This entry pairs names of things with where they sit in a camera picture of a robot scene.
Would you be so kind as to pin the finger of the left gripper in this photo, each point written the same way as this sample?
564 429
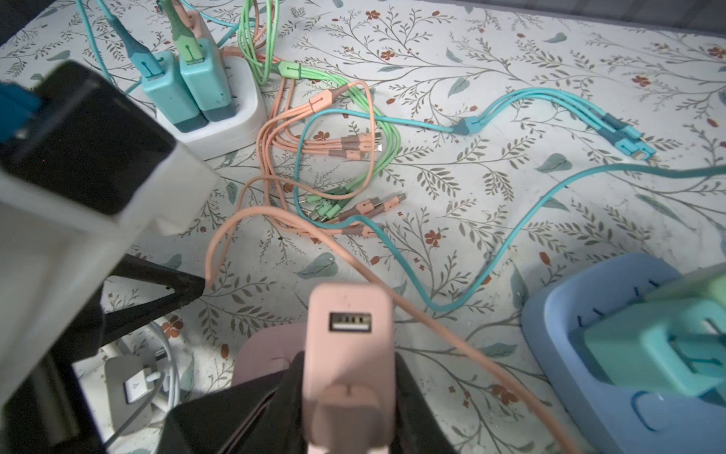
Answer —
139 292

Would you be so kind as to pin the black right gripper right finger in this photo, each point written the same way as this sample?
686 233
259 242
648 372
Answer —
416 428

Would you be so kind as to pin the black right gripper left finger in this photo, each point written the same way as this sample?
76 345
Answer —
263 415

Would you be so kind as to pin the pink power strip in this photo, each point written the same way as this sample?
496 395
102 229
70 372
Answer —
269 351

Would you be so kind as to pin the pink USB charger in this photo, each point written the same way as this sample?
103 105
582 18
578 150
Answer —
348 387

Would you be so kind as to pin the white power adapter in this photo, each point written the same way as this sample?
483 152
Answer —
133 387

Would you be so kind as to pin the blue power strip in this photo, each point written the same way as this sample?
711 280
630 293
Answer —
615 419

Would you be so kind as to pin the teal charger on white strip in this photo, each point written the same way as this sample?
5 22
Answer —
161 79

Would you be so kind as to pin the teal USB charger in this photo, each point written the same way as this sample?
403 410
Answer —
658 347

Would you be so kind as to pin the light green USB charger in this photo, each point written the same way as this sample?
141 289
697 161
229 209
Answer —
707 284

